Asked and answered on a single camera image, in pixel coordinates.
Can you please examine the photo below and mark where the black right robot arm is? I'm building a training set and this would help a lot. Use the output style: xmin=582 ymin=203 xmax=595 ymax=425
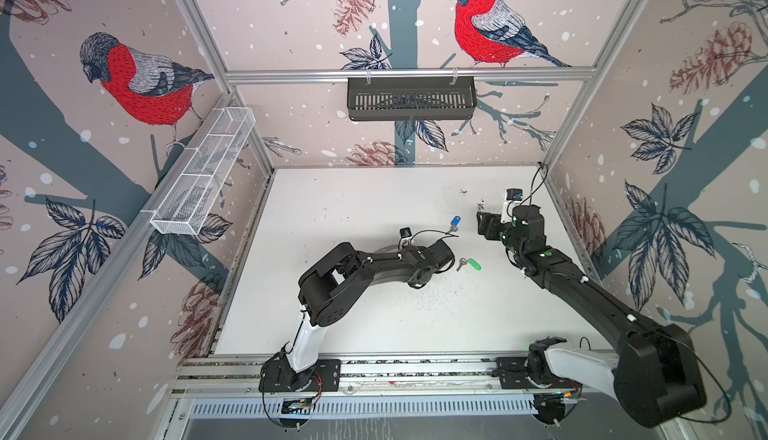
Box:
xmin=476 ymin=205 xmax=707 ymax=428

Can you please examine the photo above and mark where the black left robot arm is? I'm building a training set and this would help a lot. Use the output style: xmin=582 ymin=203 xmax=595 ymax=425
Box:
xmin=258 ymin=239 xmax=455 ymax=393

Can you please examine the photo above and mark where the small circuit board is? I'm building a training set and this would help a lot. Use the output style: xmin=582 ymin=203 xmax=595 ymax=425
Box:
xmin=280 ymin=398 xmax=315 ymax=418

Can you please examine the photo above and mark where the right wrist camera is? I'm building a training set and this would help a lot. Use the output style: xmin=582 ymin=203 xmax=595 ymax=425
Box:
xmin=505 ymin=188 xmax=523 ymax=202

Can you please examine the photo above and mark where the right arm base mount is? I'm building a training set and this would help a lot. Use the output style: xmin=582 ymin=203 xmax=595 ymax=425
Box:
xmin=491 ymin=356 xmax=578 ymax=391

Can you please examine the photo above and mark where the black wall basket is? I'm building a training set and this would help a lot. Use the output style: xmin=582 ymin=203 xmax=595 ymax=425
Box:
xmin=347 ymin=76 xmax=477 ymax=121

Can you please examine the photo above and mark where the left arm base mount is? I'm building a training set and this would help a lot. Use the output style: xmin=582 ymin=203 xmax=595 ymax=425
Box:
xmin=258 ymin=356 xmax=341 ymax=393

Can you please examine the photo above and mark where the white wire mesh basket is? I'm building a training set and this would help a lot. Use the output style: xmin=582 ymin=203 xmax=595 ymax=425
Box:
xmin=150 ymin=106 xmax=255 ymax=235

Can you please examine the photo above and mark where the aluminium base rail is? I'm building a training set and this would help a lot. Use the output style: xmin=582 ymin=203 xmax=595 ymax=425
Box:
xmin=170 ymin=352 xmax=661 ymax=420

